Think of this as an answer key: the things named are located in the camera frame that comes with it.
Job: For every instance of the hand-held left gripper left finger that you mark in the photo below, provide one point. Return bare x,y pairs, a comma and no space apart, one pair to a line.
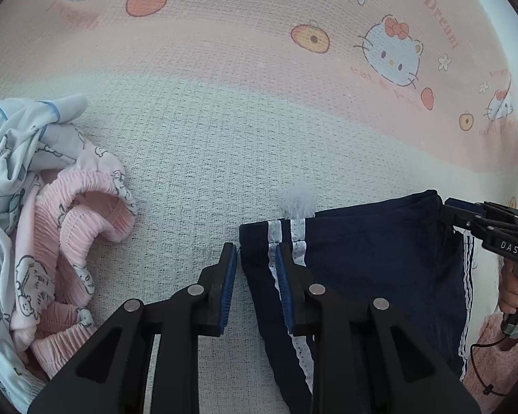
229,284

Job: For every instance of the person's right hand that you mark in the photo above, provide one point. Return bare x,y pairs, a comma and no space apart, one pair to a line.
510,294

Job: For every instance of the pink fleece clothing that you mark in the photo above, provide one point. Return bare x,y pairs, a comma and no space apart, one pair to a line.
487,379

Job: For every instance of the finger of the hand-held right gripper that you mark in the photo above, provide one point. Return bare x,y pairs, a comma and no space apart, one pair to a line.
505,216
464,218

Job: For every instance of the pink bear-print garment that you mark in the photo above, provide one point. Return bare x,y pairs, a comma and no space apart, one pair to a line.
93,209

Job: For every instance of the navy pants with white stripes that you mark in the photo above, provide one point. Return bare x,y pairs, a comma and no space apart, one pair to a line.
371,258

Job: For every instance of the pink cartoon-cat printed blanket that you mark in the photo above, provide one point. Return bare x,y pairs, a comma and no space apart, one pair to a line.
198,116

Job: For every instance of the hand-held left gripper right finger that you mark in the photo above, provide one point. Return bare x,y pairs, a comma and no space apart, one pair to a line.
283,287

